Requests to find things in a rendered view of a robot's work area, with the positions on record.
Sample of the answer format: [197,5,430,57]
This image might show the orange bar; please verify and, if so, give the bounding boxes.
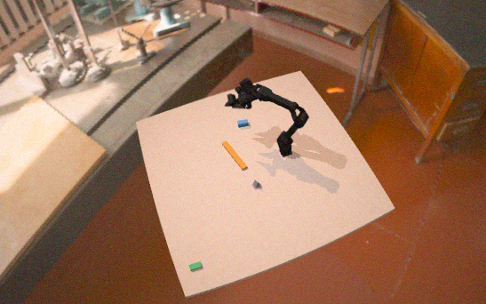
[222,141,247,170]

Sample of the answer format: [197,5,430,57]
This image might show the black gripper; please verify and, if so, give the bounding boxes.
[224,92,252,109]

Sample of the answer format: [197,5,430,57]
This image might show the green flat bar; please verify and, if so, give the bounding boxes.
[189,261,202,271]

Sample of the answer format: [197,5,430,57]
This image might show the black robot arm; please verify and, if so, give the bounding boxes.
[235,78,309,157]

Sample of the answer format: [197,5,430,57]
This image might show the small blue block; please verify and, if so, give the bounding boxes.
[237,119,249,128]

